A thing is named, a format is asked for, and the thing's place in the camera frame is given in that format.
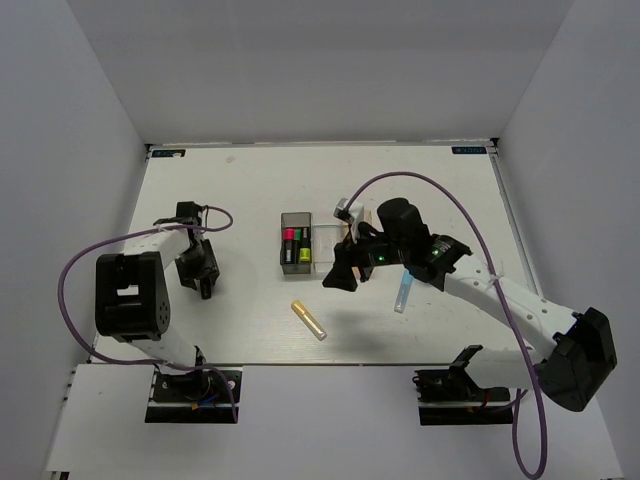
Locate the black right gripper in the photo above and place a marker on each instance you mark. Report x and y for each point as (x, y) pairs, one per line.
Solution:
(348, 255)

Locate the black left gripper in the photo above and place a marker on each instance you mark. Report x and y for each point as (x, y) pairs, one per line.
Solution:
(209, 267)

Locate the yellow cap black highlighter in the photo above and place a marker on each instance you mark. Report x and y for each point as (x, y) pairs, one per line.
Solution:
(305, 246)

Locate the yellow translucent glue stick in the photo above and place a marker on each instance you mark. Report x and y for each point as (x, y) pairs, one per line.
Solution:
(304, 314)

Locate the green cap black highlighter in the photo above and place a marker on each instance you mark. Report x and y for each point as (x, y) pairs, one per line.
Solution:
(296, 245)

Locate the pink cap black highlighter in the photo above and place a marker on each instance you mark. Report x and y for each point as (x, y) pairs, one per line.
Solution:
(288, 255)

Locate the orange cap black highlighter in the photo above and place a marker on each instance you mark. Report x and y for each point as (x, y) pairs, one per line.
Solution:
(206, 288)

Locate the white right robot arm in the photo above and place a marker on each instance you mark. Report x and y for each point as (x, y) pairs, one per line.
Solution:
(569, 356)

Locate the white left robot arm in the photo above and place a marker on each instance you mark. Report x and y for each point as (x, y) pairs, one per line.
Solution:
(132, 303)

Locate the clear plastic container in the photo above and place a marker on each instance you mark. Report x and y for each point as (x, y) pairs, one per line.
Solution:
(325, 237)

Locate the blue translucent glue stick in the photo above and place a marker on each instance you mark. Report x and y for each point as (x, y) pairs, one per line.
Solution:
(403, 292)

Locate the orange translucent plastic container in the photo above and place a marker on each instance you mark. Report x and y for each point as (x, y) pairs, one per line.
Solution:
(368, 217)

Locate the dark grey plastic container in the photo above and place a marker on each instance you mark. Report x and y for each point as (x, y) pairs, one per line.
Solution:
(296, 220)

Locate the left blue corner label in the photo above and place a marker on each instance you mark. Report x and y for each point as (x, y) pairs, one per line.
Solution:
(168, 153)

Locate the blue corner label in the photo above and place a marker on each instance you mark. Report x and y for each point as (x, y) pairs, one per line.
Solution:
(469, 150)
(168, 153)

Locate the right blue corner label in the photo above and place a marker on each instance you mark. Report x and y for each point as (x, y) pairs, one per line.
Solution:
(469, 150)

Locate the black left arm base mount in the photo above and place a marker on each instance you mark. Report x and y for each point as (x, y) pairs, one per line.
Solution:
(201, 397)

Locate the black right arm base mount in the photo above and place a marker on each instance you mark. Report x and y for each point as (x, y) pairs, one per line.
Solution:
(449, 397)

